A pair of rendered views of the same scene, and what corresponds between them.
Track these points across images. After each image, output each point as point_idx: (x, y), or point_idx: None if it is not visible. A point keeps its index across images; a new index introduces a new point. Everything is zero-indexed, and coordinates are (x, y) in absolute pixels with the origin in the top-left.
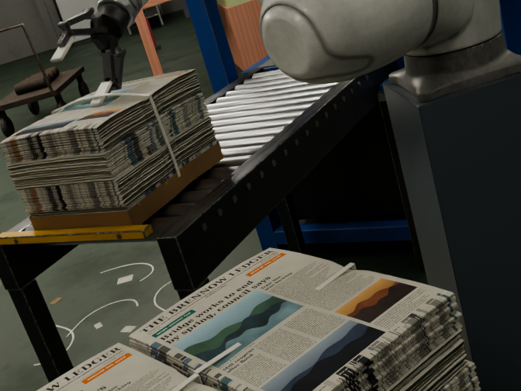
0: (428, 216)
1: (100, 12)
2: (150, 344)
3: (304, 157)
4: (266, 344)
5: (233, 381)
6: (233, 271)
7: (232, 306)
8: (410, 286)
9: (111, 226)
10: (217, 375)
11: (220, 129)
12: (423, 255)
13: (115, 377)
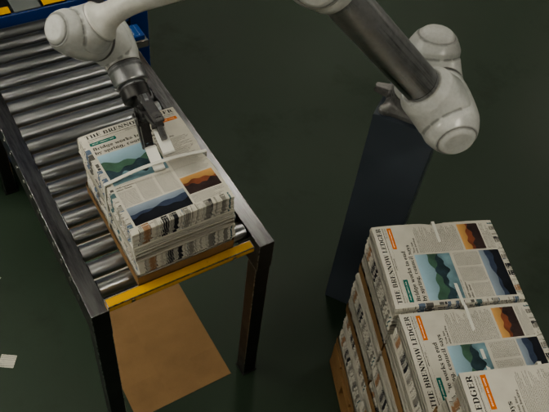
0: (394, 175)
1: (140, 91)
2: (418, 306)
3: None
4: (466, 277)
5: (482, 298)
6: (382, 250)
7: (418, 268)
8: (473, 224)
9: (218, 253)
10: (472, 301)
11: (93, 127)
12: (358, 188)
13: (434, 328)
